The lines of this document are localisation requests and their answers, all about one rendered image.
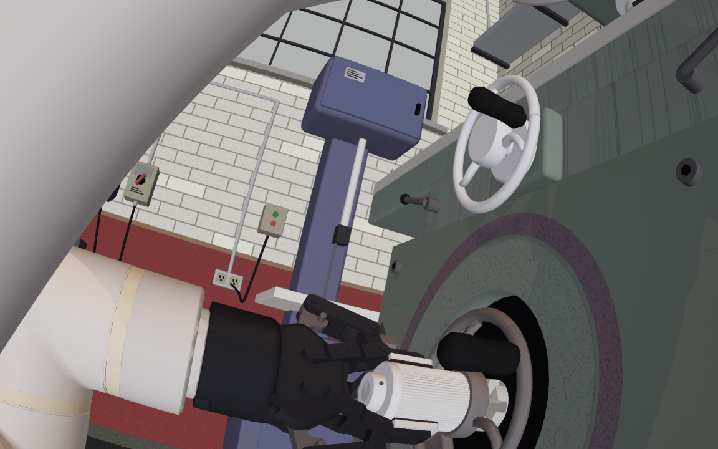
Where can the dark lever with ball knob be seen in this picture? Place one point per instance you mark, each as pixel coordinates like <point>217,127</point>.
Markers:
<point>711,43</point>

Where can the beige rotary switch box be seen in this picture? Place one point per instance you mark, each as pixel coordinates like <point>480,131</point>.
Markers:
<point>141,184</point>

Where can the white ribbed crank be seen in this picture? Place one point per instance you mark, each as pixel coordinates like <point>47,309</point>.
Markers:
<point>427,393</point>

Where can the blue pillar drill machine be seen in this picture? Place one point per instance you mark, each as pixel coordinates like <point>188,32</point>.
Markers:
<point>362,106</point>

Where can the white double wall outlet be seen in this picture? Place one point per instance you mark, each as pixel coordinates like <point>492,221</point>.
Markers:
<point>228,279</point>

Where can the beige two button box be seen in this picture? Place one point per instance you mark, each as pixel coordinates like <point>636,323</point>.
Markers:
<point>273,220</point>

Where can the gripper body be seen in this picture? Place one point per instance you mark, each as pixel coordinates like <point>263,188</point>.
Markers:
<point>247,362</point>

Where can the black framed grid window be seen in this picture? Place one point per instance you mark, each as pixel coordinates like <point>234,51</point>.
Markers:
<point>359,31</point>

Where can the black socket head bolt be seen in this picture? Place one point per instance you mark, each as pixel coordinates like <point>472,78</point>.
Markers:
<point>689,171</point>

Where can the grey wall conduit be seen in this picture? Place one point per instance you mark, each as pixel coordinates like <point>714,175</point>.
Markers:
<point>253,181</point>

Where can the green mill body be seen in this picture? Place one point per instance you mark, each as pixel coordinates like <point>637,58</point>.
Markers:
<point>658,249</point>

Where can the white handwheel with black grip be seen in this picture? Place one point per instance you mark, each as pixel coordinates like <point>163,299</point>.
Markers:
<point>490,143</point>

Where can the grey handwheel with black grip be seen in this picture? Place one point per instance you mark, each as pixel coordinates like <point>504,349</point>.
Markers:
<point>480,354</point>

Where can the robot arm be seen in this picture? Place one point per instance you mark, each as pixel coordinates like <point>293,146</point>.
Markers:
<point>53,187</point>

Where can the grey dial disc purple rim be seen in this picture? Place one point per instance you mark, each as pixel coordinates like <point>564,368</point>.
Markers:
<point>577,312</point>

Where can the small dark clamp lever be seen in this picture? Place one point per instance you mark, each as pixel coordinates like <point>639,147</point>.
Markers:
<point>421,201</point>

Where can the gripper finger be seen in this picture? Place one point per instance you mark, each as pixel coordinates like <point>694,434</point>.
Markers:
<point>359,430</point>
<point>340,324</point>

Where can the dark grey flat plate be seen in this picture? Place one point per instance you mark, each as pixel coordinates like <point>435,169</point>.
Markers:
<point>515,34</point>

